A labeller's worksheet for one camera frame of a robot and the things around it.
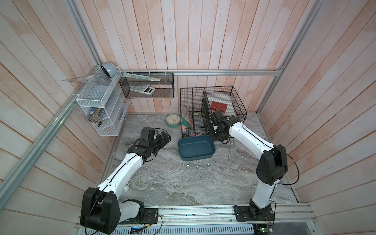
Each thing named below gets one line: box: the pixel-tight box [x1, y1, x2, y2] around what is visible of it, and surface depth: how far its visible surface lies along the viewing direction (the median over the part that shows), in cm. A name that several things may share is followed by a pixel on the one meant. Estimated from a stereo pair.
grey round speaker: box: [100, 62, 118, 79], surface depth 85 cm
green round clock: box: [165, 113, 182, 128], surface depth 114 cm
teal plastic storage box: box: [177, 135, 216, 162], surface depth 102 cm
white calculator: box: [129, 85, 156, 96], surface depth 100 cm
